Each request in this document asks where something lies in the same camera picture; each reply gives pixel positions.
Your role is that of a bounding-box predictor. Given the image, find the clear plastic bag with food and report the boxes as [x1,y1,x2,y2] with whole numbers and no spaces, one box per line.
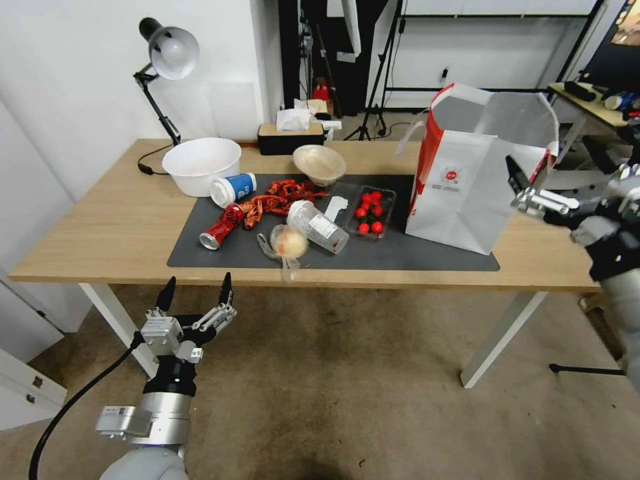
[255,224,310,284]

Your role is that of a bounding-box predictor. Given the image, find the black camera tripod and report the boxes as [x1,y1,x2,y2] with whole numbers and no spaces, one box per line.
[343,0,407,143]

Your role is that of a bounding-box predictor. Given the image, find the wooden table with white legs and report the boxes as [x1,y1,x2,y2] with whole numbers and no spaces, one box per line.
[7,138,604,390]

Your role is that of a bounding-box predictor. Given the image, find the dark grey table mat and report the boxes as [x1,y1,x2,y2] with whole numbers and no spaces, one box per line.
[166,173,501,273]

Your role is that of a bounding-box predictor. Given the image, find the white red food delivery bag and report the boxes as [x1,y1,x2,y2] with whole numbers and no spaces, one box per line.
[397,83,561,257]

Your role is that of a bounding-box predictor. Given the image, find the clear plastic tomato tray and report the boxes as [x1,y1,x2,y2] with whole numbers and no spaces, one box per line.
[343,183,399,241]

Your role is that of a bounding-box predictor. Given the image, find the white tissue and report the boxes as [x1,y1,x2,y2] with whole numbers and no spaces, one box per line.
[275,107,313,133]

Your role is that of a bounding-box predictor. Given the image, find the black stand leg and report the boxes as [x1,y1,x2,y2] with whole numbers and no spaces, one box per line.
[548,363,627,378]

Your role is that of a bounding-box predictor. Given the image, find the wooden side table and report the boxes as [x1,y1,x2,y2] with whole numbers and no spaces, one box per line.
[546,81,640,169]

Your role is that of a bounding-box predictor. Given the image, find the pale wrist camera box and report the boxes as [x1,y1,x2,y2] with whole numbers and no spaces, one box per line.
[139,315,184,359]

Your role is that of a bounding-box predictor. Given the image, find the black desk lamp silver shade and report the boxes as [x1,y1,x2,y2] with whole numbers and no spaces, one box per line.
[131,17,201,149]

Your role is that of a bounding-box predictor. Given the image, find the white cabinet with drawers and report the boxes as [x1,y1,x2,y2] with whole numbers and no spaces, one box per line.
[0,97,97,432]

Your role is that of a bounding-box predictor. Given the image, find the red crayfish shell pile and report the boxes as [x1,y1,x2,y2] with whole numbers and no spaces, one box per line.
[265,178,332,202]
[241,195,297,232]

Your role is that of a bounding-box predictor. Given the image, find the blue white can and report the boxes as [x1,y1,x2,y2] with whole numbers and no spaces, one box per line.
[603,91,640,112]

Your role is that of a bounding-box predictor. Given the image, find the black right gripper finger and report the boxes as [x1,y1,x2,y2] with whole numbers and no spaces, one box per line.
[505,155,581,215]

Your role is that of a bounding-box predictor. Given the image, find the black tissue box wooden top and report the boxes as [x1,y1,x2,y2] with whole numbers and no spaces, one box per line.
[257,121,327,157]

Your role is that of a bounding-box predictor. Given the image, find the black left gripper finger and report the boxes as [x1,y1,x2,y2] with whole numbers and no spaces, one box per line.
[192,272,238,333]
[145,276,177,321]

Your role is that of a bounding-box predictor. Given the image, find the black lamp power cord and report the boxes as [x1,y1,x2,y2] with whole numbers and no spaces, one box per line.
[137,143,175,177]

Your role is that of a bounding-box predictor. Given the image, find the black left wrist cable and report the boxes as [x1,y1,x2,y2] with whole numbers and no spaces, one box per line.
[29,331,147,480]

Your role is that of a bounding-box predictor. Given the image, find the clear plastic cup with lid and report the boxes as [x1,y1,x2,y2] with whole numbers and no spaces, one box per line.
[285,199,351,257]

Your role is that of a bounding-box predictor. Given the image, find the beige bowl with clear lid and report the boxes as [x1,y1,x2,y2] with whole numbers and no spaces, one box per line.
[291,143,347,188]

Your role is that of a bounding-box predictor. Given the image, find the crushed red soda can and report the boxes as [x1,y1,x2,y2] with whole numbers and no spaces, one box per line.
[199,203,247,251]

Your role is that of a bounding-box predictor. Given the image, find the large white plastic bowl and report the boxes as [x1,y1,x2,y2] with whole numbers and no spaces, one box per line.
[161,137,243,198]

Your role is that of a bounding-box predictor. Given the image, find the white blue paper cup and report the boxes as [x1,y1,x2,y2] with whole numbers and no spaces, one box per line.
[208,172,259,209]

